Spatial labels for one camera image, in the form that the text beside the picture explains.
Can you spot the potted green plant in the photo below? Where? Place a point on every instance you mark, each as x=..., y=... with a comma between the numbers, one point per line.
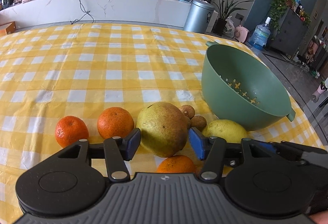
x=225, y=8

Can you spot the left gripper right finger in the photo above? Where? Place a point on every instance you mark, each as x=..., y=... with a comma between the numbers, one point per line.
x=216, y=153

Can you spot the grey metal trash can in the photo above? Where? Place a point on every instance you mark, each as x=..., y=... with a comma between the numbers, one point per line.
x=198, y=17

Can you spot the white TV console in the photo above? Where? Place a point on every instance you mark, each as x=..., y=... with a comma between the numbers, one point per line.
x=40, y=12

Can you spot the yellow lemon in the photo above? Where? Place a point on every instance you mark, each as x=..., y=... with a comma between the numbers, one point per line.
x=229, y=130

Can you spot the trailing ivy plant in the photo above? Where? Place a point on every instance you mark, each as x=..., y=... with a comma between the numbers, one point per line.
x=277, y=10

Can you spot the white plastic bag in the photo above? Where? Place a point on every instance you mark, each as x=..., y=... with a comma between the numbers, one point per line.
x=229, y=29

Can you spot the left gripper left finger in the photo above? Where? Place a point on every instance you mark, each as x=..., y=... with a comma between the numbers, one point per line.
x=115, y=151

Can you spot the orange cardboard box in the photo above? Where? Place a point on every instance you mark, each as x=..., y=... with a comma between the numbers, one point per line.
x=7, y=28

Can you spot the large yellow-green pear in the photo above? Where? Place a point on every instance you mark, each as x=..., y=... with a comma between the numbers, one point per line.
x=164, y=129

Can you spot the dark grey cabinet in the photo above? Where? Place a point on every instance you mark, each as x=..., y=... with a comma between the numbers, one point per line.
x=290, y=34

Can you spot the yellow checked tablecloth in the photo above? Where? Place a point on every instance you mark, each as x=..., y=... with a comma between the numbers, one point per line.
x=80, y=70

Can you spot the green colander bowl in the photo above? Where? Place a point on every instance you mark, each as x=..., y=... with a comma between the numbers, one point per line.
x=238, y=87

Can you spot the orange mandarin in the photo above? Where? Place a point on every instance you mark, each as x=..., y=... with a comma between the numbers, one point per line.
x=115, y=121
x=69, y=130
x=176, y=164

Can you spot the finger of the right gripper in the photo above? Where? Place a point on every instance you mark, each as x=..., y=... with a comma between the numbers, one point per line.
x=290, y=152

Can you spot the blue water jug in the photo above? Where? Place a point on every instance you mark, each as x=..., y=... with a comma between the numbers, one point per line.
x=260, y=35

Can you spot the pink pig toy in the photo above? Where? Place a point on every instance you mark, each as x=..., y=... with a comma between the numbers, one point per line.
x=241, y=33

